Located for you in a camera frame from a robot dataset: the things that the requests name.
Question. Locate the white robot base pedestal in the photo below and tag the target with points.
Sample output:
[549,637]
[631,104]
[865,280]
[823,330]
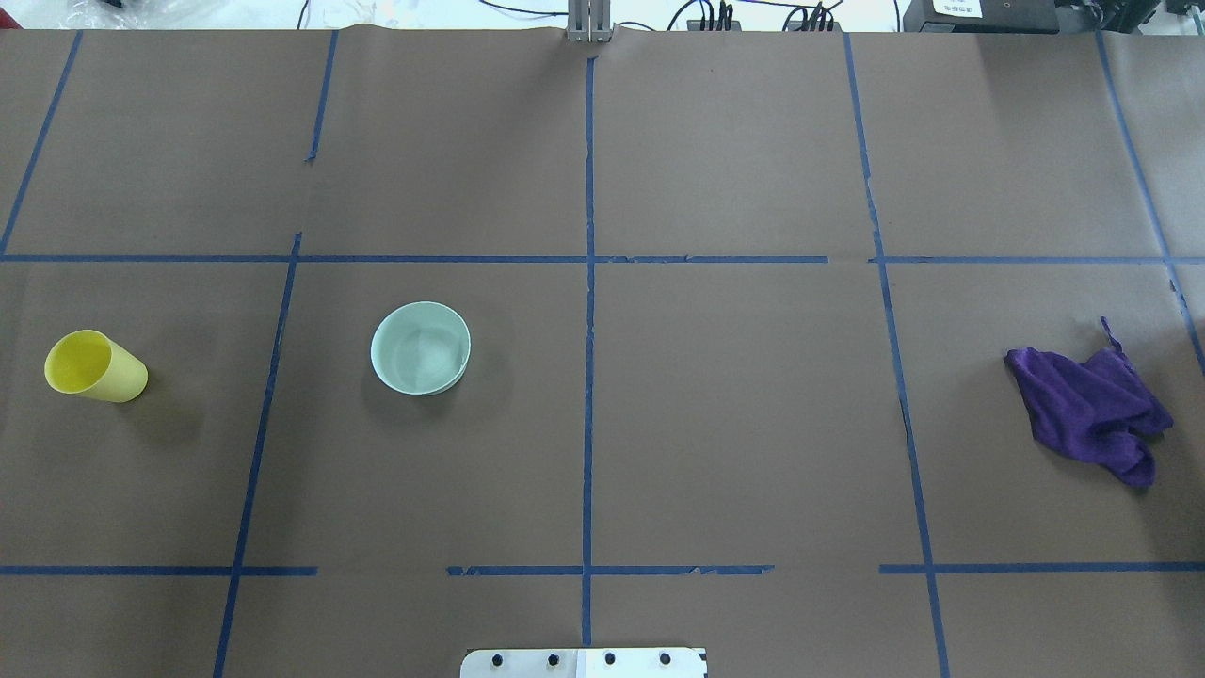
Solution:
[586,662]

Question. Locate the yellow plastic cup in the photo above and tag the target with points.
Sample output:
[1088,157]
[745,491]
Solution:
[87,363]

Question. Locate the purple cloth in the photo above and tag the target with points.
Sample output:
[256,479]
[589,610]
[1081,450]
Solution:
[1098,411]

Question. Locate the light green bowl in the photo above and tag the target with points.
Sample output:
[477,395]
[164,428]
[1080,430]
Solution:
[421,349]

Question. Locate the aluminium frame post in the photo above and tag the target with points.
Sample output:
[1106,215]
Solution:
[589,21]

